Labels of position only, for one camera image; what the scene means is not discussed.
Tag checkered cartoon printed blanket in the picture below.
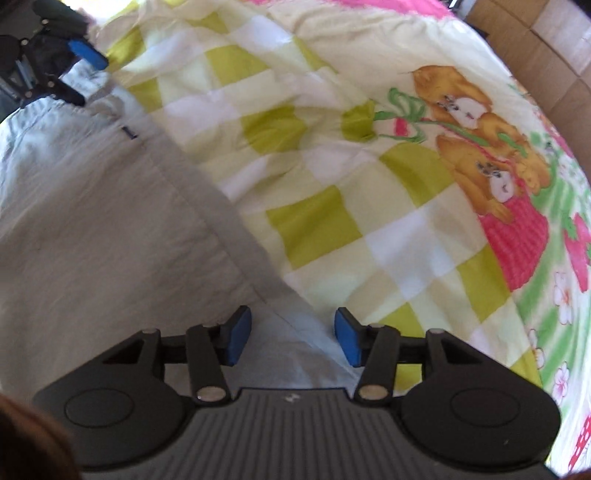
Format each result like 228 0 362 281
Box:
88 0 591 477

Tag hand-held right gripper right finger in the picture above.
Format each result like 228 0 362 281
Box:
335 306 485 406

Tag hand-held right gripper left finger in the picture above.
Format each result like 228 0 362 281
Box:
102 305 253 406

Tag light grey pants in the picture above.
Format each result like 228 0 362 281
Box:
0 59 366 403

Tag blurred reddish brown shape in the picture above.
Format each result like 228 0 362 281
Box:
0 392 83 480

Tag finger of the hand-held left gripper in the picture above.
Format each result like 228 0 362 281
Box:
68 39 110 71
44 75 88 108

